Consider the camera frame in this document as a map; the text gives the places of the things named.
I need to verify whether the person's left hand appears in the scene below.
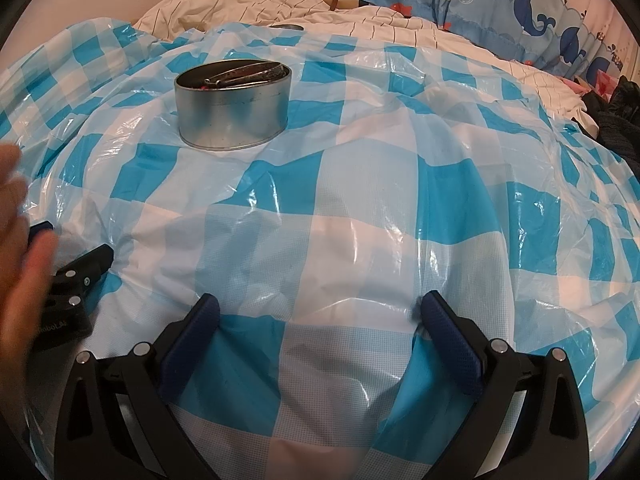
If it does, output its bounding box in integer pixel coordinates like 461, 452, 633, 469
0, 144, 60, 361

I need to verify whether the black jacket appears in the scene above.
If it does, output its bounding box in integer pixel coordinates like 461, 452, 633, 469
582, 75, 640, 161

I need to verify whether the whale print curtain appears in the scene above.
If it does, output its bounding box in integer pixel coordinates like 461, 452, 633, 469
252, 0, 631, 78

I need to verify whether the blue checkered plastic sheet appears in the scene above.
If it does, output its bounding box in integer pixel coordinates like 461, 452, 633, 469
0, 17, 640, 480

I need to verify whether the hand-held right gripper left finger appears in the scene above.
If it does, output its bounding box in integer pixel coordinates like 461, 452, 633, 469
54, 294, 222, 480

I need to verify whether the white striped quilt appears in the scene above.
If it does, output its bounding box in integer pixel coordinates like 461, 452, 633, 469
131, 0, 591, 126

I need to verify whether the round metal tin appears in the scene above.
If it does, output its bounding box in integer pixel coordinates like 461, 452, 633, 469
174, 59, 292, 151

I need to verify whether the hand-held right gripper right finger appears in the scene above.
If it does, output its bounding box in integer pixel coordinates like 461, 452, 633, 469
421, 291, 591, 480

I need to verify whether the pink cloth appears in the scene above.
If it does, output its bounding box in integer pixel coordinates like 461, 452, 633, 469
565, 67, 621, 96

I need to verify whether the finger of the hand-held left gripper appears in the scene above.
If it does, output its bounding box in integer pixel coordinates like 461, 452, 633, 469
27, 220, 55, 248
50, 245, 113, 306

